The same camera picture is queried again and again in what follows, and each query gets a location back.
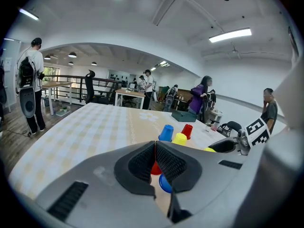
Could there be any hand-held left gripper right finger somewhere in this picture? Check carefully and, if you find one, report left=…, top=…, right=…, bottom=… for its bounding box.
left=156, top=141, right=262, bottom=228

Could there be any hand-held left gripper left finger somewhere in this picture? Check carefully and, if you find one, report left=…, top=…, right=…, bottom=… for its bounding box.
left=35, top=141, right=175, bottom=228

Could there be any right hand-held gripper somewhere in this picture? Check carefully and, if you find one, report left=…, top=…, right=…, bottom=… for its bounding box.
left=208, top=117, right=271, bottom=155

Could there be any red paper cup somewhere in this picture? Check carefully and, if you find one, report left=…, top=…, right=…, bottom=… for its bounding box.
left=181, top=123, right=194, bottom=140
left=151, top=161, right=162, bottom=176

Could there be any blue paper cup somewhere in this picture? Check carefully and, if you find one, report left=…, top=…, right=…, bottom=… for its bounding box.
left=158, top=124, right=175, bottom=143
left=158, top=173, right=173, bottom=194

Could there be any black office chair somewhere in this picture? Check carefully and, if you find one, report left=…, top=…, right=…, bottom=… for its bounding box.
left=84, top=69, right=110, bottom=105
left=217, top=121, right=243, bottom=137
left=123, top=95, right=136, bottom=108

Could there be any dark green box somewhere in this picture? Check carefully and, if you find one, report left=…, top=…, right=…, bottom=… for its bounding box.
left=171, top=110, right=198, bottom=123

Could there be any checked flower tablecloth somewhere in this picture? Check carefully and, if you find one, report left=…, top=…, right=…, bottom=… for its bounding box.
left=8, top=102, right=226, bottom=217

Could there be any green floor tray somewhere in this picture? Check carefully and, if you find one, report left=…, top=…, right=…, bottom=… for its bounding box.
left=56, top=107, right=71, bottom=117

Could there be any person's white shirt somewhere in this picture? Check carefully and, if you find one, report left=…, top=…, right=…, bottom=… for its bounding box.
left=272, top=53, right=304, bottom=130

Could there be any wooden desk with white legs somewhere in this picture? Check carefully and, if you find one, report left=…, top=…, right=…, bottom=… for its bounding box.
left=41, top=81, right=73, bottom=116
left=114, top=88, right=146, bottom=110

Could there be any long ceiling light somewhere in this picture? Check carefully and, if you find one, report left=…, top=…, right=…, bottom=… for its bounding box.
left=209, top=28, right=252, bottom=43
left=18, top=8, right=39, bottom=21

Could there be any black metal railing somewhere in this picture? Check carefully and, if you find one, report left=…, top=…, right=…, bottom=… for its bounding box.
left=42, top=74, right=122, bottom=104

